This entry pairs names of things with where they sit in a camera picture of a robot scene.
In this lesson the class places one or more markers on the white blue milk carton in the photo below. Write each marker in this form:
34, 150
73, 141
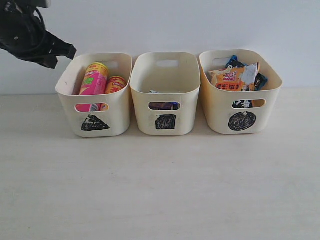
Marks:
176, 105

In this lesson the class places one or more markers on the orange noodle bag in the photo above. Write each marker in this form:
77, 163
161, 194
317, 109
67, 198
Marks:
235, 79

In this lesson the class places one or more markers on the blue noodle bag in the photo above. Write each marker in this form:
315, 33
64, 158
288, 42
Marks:
260, 80

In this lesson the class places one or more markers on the middle cream plastic bin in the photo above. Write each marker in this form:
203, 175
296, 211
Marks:
165, 77

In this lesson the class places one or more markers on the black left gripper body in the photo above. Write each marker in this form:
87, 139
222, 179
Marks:
23, 32

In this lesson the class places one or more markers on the right cream plastic bin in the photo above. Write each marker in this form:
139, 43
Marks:
229, 112

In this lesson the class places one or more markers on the pink chips can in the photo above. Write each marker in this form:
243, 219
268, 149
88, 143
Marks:
94, 83

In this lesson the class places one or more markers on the left cream plastic bin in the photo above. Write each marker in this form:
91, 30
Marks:
115, 119

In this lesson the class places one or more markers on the cream plastic bin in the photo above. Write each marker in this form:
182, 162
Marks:
229, 112
165, 77
115, 119

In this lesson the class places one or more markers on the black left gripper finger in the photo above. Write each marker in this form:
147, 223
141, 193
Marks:
59, 48
47, 61

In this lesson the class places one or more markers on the yellow chips can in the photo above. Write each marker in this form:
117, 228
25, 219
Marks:
114, 84

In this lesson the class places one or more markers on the purple juice carton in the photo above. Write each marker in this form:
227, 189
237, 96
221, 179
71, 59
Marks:
161, 106

